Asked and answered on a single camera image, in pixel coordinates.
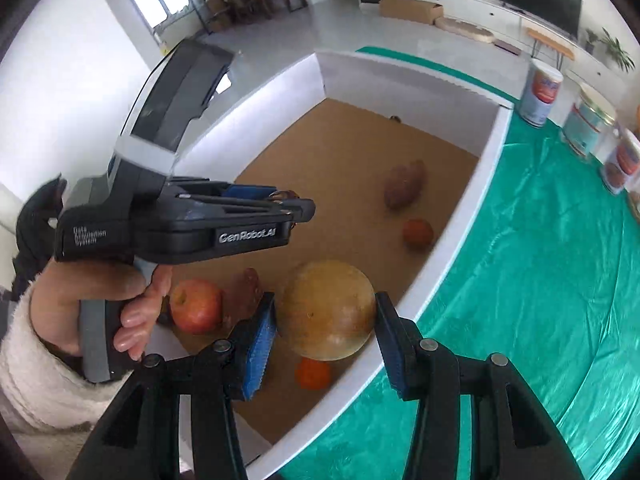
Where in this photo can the person's left hand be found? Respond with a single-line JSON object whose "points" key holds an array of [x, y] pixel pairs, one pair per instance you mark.
{"points": [[75, 285]]}

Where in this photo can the bright kitchen window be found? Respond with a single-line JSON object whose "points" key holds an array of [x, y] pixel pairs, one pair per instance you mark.
{"points": [[157, 0]]}

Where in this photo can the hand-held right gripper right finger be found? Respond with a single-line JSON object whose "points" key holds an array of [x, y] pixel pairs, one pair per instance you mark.
{"points": [[392, 350]]}

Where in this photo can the brown cardboard box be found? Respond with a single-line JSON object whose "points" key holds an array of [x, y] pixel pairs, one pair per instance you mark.
{"points": [[410, 10]]}

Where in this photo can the red label tin can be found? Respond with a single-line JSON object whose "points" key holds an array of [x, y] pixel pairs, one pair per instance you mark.
{"points": [[540, 92], [622, 160]]}

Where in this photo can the oval sweet potato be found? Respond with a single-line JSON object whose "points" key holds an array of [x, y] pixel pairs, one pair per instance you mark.
{"points": [[242, 292]]}

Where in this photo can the white television cabinet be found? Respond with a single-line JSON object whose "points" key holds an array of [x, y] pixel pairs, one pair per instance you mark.
{"points": [[480, 10]]}

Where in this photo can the black fuzzy cloth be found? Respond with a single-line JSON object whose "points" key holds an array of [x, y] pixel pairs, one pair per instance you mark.
{"points": [[35, 230]]}

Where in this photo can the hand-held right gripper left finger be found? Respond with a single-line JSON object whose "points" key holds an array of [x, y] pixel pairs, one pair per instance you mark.
{"points": [[260, 345]]}

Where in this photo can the red apple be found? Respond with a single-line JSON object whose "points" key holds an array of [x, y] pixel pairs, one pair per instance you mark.
{"points": [[195, 306]]}

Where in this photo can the small orange tangerine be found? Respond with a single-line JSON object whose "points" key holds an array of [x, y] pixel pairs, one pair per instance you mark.
{"points": [[313, 374]]}

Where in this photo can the clear jar with gold lid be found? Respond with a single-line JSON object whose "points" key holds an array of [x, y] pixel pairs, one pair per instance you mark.
{"points": [[590, 125]]}

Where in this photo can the person's left forearm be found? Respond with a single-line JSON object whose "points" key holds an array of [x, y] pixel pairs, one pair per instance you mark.
{"points": [[50, 390]]}

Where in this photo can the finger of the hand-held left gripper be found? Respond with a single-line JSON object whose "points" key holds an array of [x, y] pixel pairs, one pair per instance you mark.
{"points": [[245, 191], [240, 208]]}

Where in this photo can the olive brown round pear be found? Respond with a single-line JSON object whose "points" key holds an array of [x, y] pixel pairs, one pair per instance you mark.
{"points": [[325, 310]]}

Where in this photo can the white foam box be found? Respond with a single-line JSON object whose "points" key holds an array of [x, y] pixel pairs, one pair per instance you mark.
{"points": [[440, 270]]}

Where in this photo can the green tablecloth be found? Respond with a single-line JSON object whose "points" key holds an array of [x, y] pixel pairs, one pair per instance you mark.
{"points": [[525, 285]]}

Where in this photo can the large green potted plant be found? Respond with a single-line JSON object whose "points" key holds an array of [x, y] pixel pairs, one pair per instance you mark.
{"points": [[617, 50]]}

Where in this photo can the small reddish brown fruit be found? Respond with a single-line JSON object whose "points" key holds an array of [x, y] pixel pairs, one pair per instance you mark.
{"points": [[418, 232]]}

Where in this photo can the small wooden stool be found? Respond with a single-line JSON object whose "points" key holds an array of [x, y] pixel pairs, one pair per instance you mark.
{"points": [[550, 42]]}

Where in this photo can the dark brown water chestnut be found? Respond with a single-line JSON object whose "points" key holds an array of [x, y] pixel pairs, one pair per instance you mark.
{"points": [[287, 194]]}

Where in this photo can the long pointed sweet potato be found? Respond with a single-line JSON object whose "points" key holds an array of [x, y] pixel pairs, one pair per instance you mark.
{"points": [[405, 185]]}

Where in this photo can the round beige cushion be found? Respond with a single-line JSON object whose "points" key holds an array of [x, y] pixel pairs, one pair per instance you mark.
{"points": [[465, 30]]}

